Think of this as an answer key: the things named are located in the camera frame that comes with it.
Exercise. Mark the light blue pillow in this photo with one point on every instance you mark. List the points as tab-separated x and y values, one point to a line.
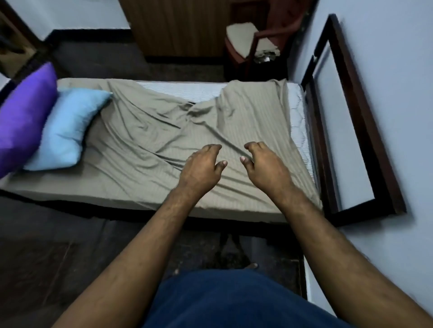
64	128

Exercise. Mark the white striped mattress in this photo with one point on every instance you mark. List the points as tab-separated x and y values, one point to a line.
297	111

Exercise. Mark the maroon plastic chair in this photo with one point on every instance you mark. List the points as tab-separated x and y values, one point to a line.
270	30

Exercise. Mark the brown wooden wardrobe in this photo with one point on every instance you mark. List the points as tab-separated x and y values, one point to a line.
176	27

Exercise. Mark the dark wooden bed frame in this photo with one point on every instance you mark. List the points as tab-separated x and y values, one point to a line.
358	118

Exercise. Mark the purple dotted pillow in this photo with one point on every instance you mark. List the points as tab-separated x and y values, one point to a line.
23	115

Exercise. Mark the person's left forearm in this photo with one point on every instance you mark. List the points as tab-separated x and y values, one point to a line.
121	270

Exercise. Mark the person's right forearm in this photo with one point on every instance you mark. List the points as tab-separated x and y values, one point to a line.
355	270

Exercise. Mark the person's right hand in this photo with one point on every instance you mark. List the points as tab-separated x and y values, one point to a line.
267	169

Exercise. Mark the person's navy blue shirt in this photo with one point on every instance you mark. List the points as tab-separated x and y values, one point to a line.
236	300

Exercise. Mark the beige striped bed sheet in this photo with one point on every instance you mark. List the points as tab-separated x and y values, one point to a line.
242	37

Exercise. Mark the person's right foot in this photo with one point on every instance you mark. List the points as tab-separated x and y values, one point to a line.
251	266

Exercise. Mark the plain taupe bed sheet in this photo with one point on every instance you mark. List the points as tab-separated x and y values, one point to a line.
169	142

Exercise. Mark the person's left hand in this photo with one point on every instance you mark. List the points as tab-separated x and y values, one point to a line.
199	172

